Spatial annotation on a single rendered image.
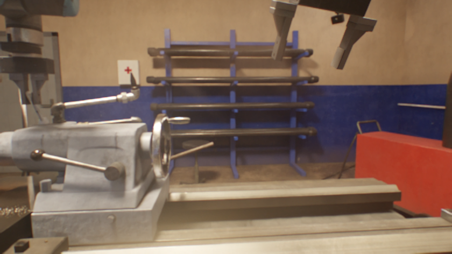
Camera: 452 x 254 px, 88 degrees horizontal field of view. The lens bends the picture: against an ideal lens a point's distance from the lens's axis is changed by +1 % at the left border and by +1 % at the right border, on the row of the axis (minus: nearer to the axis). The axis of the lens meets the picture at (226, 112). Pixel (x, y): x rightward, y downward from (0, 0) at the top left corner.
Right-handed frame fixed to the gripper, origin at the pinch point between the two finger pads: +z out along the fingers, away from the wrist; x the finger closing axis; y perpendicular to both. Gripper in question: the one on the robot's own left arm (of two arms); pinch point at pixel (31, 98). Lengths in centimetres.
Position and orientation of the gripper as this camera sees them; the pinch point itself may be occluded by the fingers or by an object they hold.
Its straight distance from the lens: 100.8
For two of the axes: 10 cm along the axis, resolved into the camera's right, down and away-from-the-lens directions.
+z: 0.1, 9.9, 1.0
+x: -9.7, 0.3, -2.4
